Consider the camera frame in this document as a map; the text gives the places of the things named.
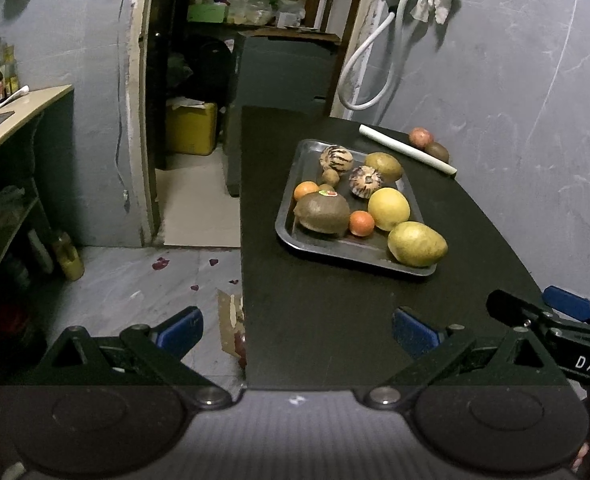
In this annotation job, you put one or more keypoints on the clear plastic bags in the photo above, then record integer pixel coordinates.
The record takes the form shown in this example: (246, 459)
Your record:
(260, 7)

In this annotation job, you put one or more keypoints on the green box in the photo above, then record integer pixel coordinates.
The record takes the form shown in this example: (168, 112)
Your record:
(206, 12)

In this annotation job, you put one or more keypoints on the yellow oil bottle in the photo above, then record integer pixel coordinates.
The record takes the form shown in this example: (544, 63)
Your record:
(10, 72)

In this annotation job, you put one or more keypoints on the small brown kiwi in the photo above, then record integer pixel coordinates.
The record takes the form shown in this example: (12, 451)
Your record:
(331, 176)

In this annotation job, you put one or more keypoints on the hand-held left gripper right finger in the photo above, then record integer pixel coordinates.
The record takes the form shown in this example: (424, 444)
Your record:
(415, 332)

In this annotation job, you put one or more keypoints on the orange tangerine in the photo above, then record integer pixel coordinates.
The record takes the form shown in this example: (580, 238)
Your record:
(361, 223)
(304, 191)

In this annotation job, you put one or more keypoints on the yellow lemon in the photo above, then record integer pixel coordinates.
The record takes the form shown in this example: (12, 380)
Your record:
(388, 208)

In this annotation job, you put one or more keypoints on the green-yellow mango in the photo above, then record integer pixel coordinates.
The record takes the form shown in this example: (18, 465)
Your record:
(384, 166)

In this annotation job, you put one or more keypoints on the striped pepino melon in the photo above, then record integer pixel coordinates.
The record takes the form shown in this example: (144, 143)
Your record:
(336, 158)
(366, 181)

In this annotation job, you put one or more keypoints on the cardboard scrap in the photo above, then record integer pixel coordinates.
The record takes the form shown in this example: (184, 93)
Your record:
(230, 320)

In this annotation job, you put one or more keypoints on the large kiwi with sticker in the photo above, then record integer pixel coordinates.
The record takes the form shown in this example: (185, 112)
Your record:
(322, 212)

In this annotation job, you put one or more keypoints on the yellow-green mango front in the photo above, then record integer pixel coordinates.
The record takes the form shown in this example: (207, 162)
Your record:
(416, 243)

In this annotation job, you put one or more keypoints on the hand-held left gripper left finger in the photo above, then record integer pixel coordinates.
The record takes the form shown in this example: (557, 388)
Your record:
(180, 330)

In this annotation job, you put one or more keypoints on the yellow plastic container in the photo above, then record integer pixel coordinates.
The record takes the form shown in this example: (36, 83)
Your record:
(192, 127)

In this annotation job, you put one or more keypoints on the white spoon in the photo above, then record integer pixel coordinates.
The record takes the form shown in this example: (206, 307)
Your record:
(19, 92)

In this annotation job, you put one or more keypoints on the dark cabinet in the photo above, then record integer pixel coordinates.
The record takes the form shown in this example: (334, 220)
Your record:
(280, 75)

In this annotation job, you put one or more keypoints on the reddish round fruit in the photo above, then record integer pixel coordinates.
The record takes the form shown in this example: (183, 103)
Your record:
(420, 136)

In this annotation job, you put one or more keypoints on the beige kitchen counter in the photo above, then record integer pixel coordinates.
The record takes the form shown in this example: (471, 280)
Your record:
(25, 105)

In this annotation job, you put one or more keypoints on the metal tray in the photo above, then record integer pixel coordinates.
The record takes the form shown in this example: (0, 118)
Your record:
(325, 247)

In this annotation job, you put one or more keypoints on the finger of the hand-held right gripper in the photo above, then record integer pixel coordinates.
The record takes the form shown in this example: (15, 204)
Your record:
(517, 310)
(567, 302)

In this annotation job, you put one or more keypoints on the white tube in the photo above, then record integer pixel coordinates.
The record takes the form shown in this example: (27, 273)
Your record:
(405, 150)

